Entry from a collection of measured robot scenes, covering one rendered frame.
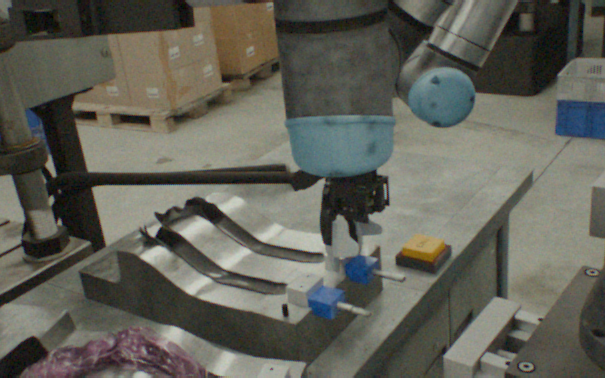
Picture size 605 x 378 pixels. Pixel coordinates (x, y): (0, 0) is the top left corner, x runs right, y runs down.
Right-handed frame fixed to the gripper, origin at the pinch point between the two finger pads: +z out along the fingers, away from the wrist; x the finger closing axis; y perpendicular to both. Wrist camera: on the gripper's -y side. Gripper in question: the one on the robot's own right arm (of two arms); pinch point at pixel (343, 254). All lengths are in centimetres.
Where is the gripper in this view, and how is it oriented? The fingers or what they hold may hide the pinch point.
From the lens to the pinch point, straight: 114.7
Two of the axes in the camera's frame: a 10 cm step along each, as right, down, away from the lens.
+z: 1.1, 9.1, 4.0
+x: 5.6, -3.9, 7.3
